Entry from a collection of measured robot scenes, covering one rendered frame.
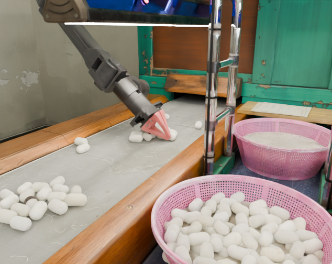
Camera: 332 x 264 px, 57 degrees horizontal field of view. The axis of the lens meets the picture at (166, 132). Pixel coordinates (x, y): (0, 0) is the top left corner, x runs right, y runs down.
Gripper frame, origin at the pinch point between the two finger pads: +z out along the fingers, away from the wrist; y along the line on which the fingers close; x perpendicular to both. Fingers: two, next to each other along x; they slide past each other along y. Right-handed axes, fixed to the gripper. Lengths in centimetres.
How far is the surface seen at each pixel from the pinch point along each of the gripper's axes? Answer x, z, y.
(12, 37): 122, -167, 115
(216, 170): -7.4, 14.5, -5.9
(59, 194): 1.6, -2.4, -36.1
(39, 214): 1.4, -1.3, -41.4
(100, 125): 15.4, -17.0, 0.5
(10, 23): 113, -175, 114
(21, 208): 3.1, -4.1, -42.0
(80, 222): -1.5, 4.0, -38.6
